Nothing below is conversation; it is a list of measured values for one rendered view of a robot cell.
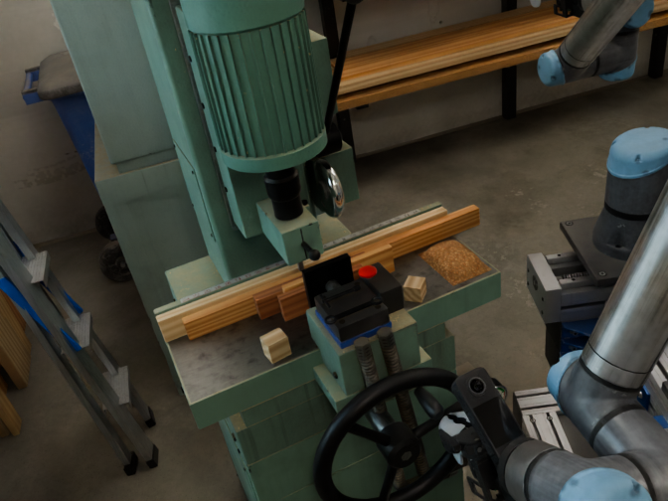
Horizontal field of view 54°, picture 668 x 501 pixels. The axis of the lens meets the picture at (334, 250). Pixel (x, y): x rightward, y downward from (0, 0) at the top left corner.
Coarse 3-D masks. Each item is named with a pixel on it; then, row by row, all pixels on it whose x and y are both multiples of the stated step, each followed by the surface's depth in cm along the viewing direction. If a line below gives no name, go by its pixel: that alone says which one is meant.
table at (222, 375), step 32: (416, 256) 129; (480, 256) 126; (448, 288) 119; (480, 288) 121; (256, 320) 120; (288, 320) 118; (416, 320) 117; (192, 352) 115; (224, 352) 114; (256, 352) 112; (192, 384) 108; (224, 384) 107; (256, 384) 108; (288, 384) 111; (320, 384) 110; (224, 416) 109
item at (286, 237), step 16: (272, 208) 118; (304, 208) 117; (272, 224) 114; (288, 224) 113; (304, 224) 112; (272, 240) 119; (288, 240) 112; (304, 240) 113; (320, 240) 115; (288, 256) 114; (304, 256) 115
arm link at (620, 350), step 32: (640, 256) 69; (640, 288) 69; (608, 320) 73; (640, 320) 70; (576, 352) 81; (608, 352) 73; (640, 352) 71; (576, 384) 77; (608, 384) 74; (640, 384) 74; (576, 416) 77; (608, 416) 73
